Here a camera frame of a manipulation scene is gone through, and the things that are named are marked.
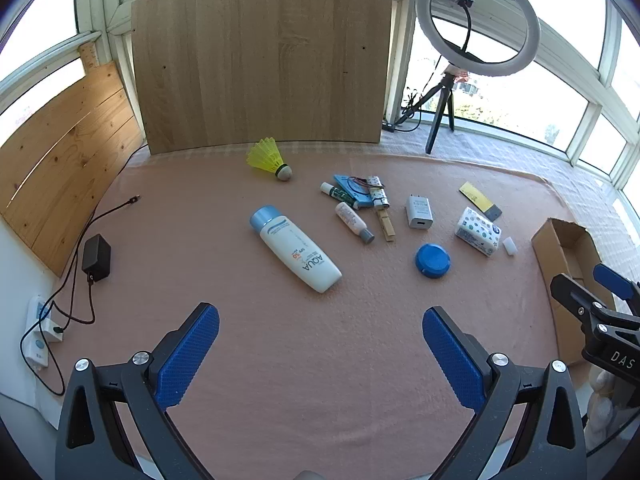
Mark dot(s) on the wooden clothespin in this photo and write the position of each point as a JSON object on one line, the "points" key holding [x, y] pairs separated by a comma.
{"points": [[386, 225]]}

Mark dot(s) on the pine plank panel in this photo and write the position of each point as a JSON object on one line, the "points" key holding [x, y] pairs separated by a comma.
{"points": [[65, 160]]}

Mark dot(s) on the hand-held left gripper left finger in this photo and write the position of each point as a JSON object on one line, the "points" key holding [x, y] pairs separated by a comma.
{"points": [[187, 355]]}

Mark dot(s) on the blue round lid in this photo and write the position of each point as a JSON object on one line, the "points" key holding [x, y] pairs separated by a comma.
{"points": [[432, 260]]}

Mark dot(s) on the yellow and grey card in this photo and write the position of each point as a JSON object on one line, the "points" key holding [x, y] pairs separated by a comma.
{"points": [[475, 195]]}

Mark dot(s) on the small white bottle grey cap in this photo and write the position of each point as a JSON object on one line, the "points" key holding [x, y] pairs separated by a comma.
{"points": [[352, 221]]}

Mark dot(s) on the pink blanket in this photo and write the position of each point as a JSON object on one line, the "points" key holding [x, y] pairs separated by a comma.
{"points": [[300, 340]]}

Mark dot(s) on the white eraser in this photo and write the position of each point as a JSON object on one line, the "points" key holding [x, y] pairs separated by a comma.
{"points": [[510, 246]]}

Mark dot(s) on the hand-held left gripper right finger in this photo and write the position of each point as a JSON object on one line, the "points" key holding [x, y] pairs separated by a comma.
{"points": [[452, 355]]}

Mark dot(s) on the cardboard box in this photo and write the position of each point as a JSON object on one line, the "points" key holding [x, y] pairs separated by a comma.
{"points": [[550, 255]]}

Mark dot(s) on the green white lip balm tube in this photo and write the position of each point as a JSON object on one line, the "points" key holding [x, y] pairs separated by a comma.
{"points": [[337, 194]]}

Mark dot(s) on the person's right hand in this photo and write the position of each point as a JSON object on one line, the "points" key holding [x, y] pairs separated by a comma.
{"points": [[602, 400]]}

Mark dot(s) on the black power adapter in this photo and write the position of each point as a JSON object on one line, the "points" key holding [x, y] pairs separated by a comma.
{"points": [[96, 256]]}

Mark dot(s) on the white charger plug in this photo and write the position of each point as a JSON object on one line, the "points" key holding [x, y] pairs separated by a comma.
{"points": [[418, 210]]}

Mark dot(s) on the white window frame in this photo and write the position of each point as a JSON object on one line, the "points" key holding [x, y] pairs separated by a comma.
{"points": [[565, 55]]}

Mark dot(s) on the yellow shuttlecock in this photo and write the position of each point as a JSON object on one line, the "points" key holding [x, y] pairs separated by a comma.
{"points": [[265, 156]]}

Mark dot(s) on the white power strip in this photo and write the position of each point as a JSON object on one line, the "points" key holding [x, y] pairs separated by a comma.
{"points": [[37, 345]]}

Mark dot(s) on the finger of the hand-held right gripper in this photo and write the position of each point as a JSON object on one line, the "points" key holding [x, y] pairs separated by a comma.
{"points": [[617, 282], [580, 295]]}

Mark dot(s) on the black tripod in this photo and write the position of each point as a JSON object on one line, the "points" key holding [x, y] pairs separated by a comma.
{"points": [[440, 110]]}

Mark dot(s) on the large light wood board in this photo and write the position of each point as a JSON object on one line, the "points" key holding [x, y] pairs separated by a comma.
{"points": [[260, 60]]}

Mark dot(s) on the white sunscreen bottle blue cap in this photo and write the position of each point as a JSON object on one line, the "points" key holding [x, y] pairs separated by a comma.
{"points": [[297, 250]]}

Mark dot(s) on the patterned tissue packet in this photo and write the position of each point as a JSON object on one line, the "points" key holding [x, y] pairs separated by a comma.
{"points": [[477, 232]]}

